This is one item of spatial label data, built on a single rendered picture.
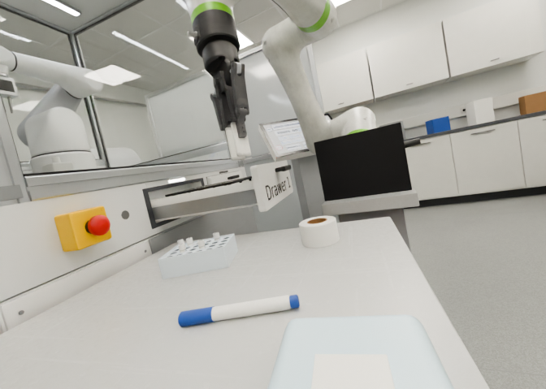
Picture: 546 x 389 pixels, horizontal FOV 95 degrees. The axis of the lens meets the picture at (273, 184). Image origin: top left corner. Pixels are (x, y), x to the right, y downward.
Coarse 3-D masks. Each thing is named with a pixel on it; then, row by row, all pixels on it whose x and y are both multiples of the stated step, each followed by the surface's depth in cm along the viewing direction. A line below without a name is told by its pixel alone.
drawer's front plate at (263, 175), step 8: (256, 168) 57; (264, 168) 62; (272, 168) 68; (256, 176) 57; (264, 176) 61; (272, 176) 67; (280, 176) 74; (288, 176) 83; (256, 184) 58; (264, 184) 60; (272, 184) 66; (288, 184) 81; (256, 192) 58; (264, 192) 59; (280, 192) 71; (288, 192) 79; (264, 200) 58; (272, 200) 64; (280, 200) 70; (264, 208) 58
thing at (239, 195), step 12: (252, 180) 60; (192, 192) 65; (204, 192) 64; (216, 192) 63; (228, 192) 62; (240, 192) 61; (252, 192) 60; (156, 204) 69; (168, 204) 68; (180, 204) 67; (192, 204) 66; (204, 204) 64; (216, 204) 63; (228, 204) 62; (240, 204) 61; (252, 204) 61; (156, 216) 70; (168, 216) 68; (180, 216) 68
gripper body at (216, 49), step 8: (208, 48) 50; (216, 48) 49; (224, 48) 50; (232, 48) 51; (208, 56) 50; (216, 56) 49; (224, 56) 50; (232, 56) 50; (208, 64) 51; (216, 64) 51; (224, 64) 50; (208, 72) 54; (216, 72) 53; (224, 72) 50
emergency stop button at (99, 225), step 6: (96, 216) 48; (102, 216) 49; (90, 222) 47; (96, 222) 47; (102, 222) 48; (108, 222) 50; (90, 228) 47; (96, 228) 47; (102, 228) 48; (108, 228) 49; (96, 234) 47; (102, 234) 48
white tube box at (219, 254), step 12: (204, 240) 52; (216, 240) 50; (228, 240) 47; (168, 252) 48; (192, 252) 46; (204, 252) 44; (216, 252) 44; (228, 252) 46; (168, 264) 45; (180, 264) 44; (192, 264) 44; (204, 264) 44; (216, 264) 44; (228, 264) 44; (168, 276) 45
